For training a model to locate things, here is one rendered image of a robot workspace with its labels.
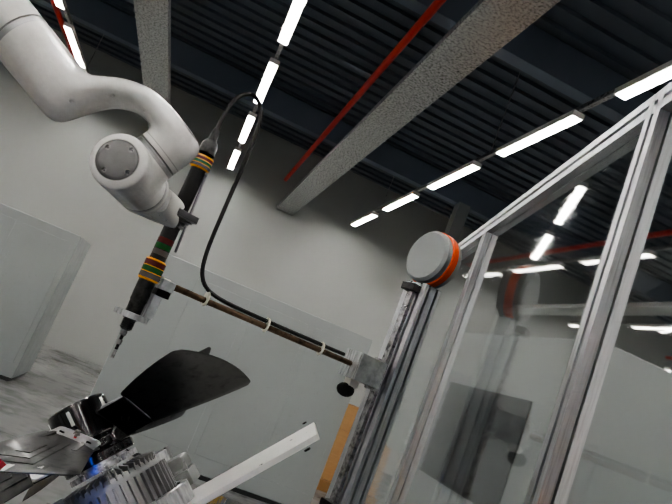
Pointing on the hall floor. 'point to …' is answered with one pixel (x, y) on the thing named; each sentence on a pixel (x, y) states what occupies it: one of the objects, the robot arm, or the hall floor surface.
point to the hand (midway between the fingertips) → (163, 213)
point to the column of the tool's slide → (405, 352)
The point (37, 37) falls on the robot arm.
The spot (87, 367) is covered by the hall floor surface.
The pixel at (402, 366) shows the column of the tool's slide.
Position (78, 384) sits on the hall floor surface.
